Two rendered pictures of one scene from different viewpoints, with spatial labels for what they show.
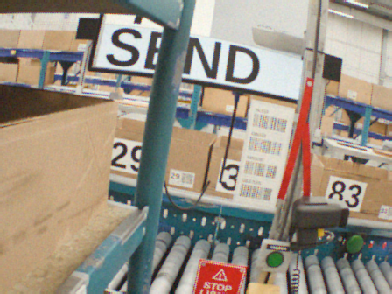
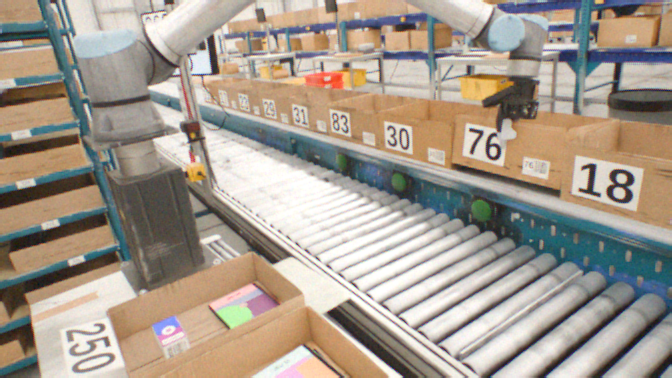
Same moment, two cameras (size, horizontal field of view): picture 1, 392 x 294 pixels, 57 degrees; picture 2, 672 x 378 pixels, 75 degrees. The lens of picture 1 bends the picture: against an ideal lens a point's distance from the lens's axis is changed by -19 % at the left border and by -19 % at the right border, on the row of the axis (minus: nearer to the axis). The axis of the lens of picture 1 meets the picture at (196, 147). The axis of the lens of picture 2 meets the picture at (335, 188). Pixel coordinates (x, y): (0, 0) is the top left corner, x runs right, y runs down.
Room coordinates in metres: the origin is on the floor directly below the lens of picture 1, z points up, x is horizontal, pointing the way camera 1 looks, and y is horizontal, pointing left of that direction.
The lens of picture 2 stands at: (0.07, -2.11, 1.42)
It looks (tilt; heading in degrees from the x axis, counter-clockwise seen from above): 21 degrees down; 52
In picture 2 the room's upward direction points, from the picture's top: 7 degrees counter-clockwise
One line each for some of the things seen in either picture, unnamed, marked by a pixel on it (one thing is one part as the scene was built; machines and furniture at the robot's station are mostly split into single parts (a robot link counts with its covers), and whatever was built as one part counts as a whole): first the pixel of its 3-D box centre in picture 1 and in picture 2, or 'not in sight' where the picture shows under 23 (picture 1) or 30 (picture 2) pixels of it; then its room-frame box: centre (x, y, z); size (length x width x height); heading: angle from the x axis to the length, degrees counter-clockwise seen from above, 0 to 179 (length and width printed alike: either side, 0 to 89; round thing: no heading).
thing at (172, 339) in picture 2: not in sight; (171, 338); (0.25, -1.19, 0.78); 0.10 x 0.06 x 0.05; 85
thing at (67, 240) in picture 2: not in sight; (63, 236); (0.21, 0.24, 0.59); 0.40 x 0.30 x 0.10; 171
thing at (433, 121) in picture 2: not in sight; (438, 131); (1.44, -1.04, 0.96); 0.39 x 0.29 x 0.17; 84
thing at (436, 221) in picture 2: not in sight; (392, 243); (0.97, -1.21, 0.72); 0.52 x 0.05 x 0.05; 174
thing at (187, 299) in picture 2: not in sight; (207, 319); (0.33, -1.22, 0.80); 0.38 x 0.28 x 0.10; 175
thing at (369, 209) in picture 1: (356, 189); (376, 119); (1.49, -0.65, 0.96); 0.39 x 0.29 x 0.17; 84
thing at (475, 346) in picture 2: not in sight; (526, 322); (0.91, -1.70, 0.70); 0.46 x 0.01 x 0.09; 174
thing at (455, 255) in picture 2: not in sight; (436, 266); (0.94, -1.41, 0.72); 0.52 x 0.05 x 0.05; 174
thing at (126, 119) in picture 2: not in sight; (125, 115); (0.38, -0.80, 1.24); 0.19 x 0.19 x 0.10
